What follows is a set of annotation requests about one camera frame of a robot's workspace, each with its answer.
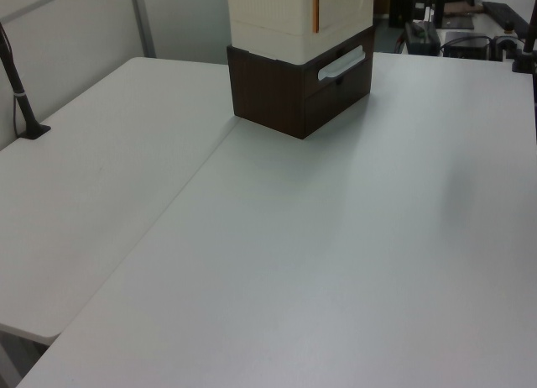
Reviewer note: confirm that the black clamp stand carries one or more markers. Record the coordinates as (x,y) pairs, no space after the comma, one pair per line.
(526,48)

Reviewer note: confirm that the cream plastic cabinet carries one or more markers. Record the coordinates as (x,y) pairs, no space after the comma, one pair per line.
(268,22)

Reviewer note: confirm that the cream cabinet door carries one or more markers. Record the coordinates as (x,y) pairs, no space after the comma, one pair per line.
(346,3)

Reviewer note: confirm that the black device with green part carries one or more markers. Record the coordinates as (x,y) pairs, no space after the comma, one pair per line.
(421,39)

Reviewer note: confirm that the black box device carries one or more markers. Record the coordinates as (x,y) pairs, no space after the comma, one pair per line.
(465,45)

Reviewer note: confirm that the dark brown wooden drawer box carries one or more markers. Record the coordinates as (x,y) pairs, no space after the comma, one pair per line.
(268,90)

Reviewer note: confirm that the black camera stand pole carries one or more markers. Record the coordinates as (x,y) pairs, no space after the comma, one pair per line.
(23,100)

